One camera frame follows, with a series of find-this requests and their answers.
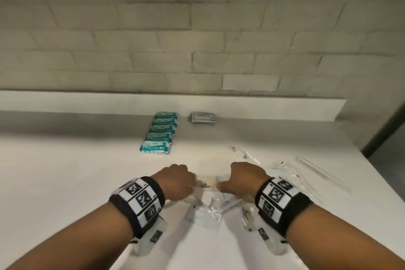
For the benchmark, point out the person's left hand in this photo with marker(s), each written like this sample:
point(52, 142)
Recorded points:
point(177, 181)

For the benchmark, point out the person's right hand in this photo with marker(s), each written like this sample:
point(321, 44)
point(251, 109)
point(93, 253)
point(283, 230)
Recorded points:
point(246, 178)

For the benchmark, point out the pile of mixed clear packets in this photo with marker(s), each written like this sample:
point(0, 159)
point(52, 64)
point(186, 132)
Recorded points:
point(205, 216)

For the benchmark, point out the stack of large white sachets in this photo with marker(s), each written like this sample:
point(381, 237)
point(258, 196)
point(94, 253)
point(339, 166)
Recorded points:
point(202, 118)

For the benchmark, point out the person's right forearm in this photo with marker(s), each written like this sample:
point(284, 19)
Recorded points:
point(341, 238)

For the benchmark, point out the person's left forearm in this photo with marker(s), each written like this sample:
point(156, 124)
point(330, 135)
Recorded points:
point(79, 238)

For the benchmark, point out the black left wristband with markers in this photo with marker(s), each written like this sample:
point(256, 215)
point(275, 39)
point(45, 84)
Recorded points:
point(139, 200)

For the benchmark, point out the black wristband with markers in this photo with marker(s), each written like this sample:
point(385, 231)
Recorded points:
point(281, 203)
point(139, 200)

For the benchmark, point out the black right wristband with markers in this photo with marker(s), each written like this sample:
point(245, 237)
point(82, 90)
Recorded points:
point(281, 203)

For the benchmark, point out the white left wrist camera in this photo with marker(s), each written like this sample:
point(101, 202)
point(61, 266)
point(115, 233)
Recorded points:
point(152, 238)

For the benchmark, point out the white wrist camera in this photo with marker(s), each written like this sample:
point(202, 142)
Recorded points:
point(152, 238)
point(272, 241)

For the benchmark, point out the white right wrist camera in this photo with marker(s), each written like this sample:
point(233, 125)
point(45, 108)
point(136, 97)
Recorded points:
point(272, 241)

